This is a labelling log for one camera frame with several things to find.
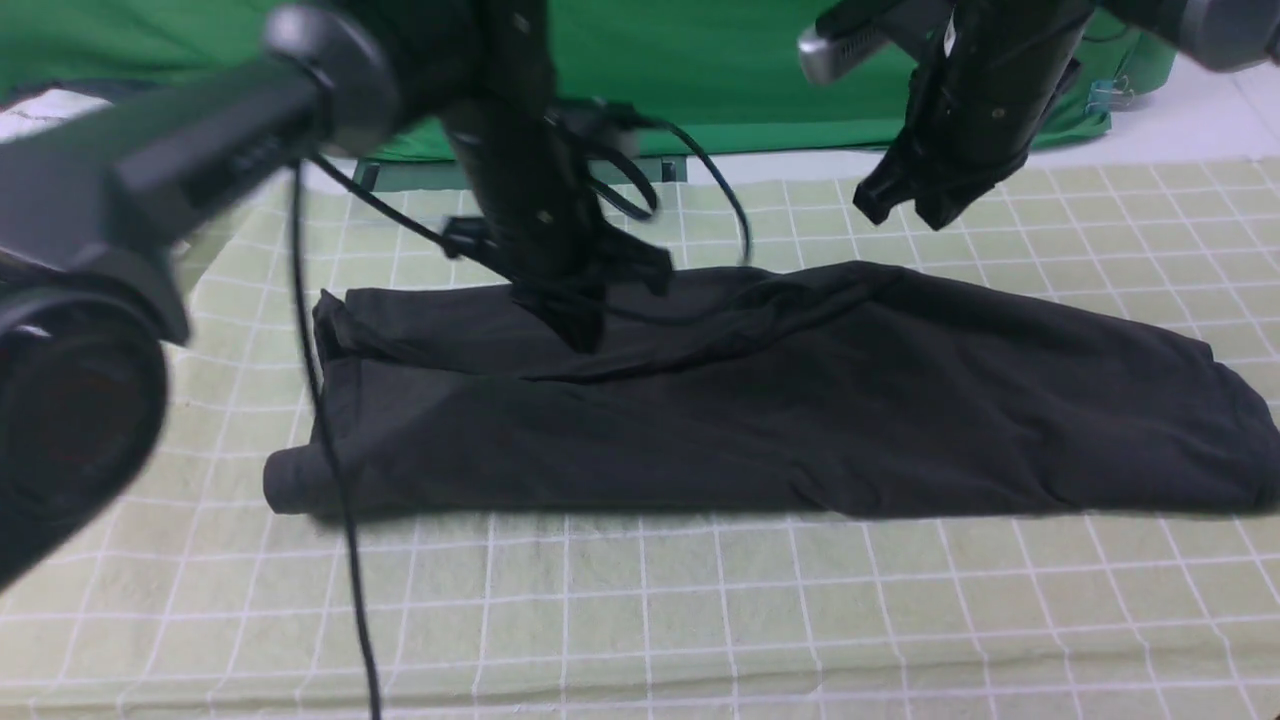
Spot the crumpled white shirt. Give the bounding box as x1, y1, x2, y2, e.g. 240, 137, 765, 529
1, 88, 111, 143

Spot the dark gray long-sleeve shirt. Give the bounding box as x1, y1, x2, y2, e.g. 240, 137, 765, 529
314, 263, 1279, 519

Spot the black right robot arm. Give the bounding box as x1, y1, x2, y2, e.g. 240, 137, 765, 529
797, 1, 1279, 231

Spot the blue binder clip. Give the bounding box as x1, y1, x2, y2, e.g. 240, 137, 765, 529
1084, 76, 1137, 117

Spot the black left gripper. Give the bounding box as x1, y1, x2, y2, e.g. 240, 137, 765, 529
506, 225, 673, 354

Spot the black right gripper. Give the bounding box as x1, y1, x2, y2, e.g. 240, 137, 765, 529
852, 85, 1051, 231

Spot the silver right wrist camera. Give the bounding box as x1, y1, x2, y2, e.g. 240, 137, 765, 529
797, 24, 919, 86

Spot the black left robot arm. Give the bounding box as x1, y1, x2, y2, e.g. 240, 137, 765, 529
1, 1, 673, 585

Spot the green backdrop cloth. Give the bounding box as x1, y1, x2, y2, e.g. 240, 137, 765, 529
0, 0, 1178, 163

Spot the dark green metal base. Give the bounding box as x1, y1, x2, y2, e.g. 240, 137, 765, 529
353, 156, 689, 193

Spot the light green checkered tablecloth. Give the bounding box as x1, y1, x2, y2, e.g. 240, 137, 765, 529
1, 158, 1279, 719

